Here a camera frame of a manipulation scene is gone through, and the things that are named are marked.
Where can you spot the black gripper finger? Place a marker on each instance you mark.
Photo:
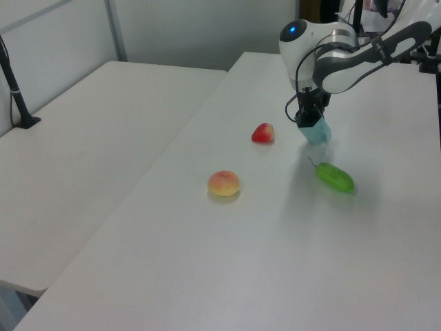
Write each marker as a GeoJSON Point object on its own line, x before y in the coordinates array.
{"type": "Point", "coordinates": [307, 121]}
{"type": "Point", "coordinates": [323, 109]}

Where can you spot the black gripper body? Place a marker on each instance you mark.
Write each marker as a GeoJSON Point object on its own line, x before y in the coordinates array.
{"type": "Point", "coordinates": [311, 98]}

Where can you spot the light blue faceted mug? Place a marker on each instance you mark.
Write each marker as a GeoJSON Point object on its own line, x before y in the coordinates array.
{"type": "Point", "coordinates": [318, 133]}

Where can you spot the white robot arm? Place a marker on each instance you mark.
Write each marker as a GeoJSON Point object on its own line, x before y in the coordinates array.
{"type": "Point", "coordinates": [344, 69]}

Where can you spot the red toy wax apple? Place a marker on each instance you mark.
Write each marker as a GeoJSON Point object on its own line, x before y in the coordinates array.
{"type": "Point", "coordinates": [263, 133]}

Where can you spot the green toy cucumber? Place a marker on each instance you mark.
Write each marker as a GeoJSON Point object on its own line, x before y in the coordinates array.
{"type": "Point", "coordinates": [335, 178]}

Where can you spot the toy peach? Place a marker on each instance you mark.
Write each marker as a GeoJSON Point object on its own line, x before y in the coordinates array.
{"type": "Point", "coordinates": [223, 183]}

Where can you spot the white adjacent table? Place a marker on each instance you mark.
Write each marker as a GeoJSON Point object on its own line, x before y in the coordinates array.
{"type": "Point", "coordinates": [86, 145]}

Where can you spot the grey partition panel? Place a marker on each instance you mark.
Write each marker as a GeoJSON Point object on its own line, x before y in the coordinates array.
{"type": "Point", "coordinates": [58, 38]}

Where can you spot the black tripod mount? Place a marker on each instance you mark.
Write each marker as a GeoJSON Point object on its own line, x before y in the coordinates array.
{"type": "Point", "coordinates": [425, 57]}

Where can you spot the black camera stand pole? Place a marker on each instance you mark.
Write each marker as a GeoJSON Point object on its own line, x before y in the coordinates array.
{"type": "Point", "coordinates": [15, 93]}

